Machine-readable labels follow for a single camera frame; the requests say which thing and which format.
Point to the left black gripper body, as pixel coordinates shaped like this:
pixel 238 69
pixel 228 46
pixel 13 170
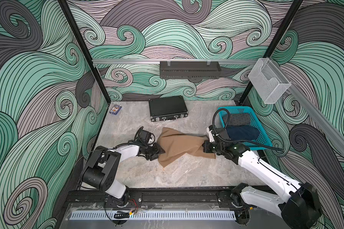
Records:
pixel 151 151

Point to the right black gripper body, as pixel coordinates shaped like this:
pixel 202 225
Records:
pixel 212 147

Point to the dark blue denim skirt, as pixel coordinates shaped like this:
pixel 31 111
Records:
pixel 242 132

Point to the tan brown skirt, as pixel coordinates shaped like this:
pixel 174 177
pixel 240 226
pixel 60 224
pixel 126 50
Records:
pixel 176 144

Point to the grey polka dot skirt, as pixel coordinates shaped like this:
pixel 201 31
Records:
pixel 241 119

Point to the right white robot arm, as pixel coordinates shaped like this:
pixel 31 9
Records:
pixel 297 203

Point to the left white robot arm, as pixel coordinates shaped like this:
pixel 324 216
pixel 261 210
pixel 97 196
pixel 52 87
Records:
pixel 102 164

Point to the black hard case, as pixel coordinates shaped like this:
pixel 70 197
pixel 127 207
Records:
pixel 167 108

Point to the teal plastic basket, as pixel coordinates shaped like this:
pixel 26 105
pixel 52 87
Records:
pixel 254 122

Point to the purple card box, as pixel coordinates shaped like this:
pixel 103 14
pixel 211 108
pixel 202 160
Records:
pixel 115 109

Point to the grey perforated wall shelf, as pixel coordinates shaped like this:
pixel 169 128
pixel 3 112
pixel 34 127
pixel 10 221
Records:
pixel 193 71

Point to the clear mesh wall holder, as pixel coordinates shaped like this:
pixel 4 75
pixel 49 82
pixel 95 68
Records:
pixel 269 80

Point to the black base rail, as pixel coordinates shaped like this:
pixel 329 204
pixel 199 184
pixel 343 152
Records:
pixel 146 198

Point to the aluminium back rail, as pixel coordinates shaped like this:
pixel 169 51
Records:
pixel 134 61

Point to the white slotted cable duct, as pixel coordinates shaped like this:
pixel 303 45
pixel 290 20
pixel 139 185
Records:
pixel 156 215

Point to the black right corner post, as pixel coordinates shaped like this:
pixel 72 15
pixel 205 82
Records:
pixel 276 40

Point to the black corner post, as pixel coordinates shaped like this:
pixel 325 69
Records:
pixel 76 31
pixel 276 40

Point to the aluminium side rail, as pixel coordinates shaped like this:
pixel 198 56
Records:
pixel 320 93

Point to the black left corner post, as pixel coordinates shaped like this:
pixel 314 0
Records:
pixel 76 31

